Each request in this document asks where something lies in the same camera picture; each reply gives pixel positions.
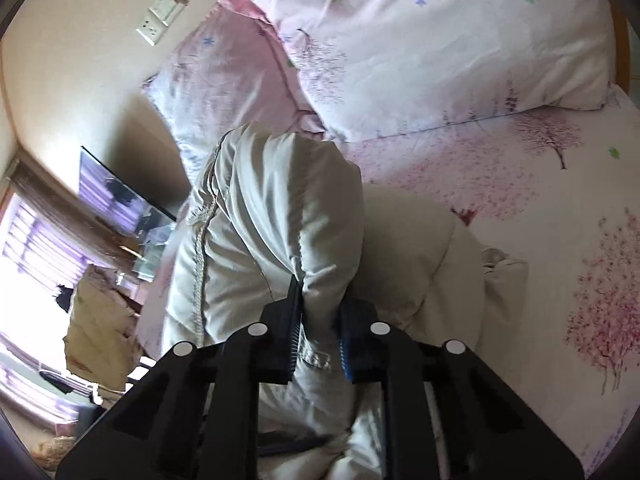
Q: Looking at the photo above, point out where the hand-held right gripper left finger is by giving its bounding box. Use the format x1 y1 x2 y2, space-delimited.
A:
55 275 304 480

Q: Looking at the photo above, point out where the white wall socket plate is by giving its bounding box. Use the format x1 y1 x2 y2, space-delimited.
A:
135 14 169 46

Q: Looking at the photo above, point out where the black flat screen television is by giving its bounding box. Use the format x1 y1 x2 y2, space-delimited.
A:
79 146 177 241

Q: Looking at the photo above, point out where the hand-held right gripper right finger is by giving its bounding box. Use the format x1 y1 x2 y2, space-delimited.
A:
337 297 586 480

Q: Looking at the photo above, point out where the person's white fleece jacket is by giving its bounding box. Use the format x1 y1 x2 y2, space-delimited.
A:
30 435 78 471

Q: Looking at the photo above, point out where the wooden bed headboard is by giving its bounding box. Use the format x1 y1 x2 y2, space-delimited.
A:
607 0 640 92

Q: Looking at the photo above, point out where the pink floral bed sheet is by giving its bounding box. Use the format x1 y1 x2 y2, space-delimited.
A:
135 82 640 480

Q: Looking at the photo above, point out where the yellow cloth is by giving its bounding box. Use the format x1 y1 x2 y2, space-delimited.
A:
62 262 143 393

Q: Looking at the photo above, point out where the pillow with purple leaf print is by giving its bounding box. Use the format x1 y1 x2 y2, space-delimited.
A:
140 0 331 191

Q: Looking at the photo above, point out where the pink pillow with tree print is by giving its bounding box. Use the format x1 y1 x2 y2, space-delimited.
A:
235 0 623 143

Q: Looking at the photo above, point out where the white wall switch plate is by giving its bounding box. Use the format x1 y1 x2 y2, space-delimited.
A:
149 0 189 24

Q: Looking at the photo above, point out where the beige puffer jacket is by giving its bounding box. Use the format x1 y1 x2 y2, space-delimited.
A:
135 122 531 480

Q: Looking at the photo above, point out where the window with curtains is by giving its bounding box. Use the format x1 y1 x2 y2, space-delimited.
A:
0 160 103 423

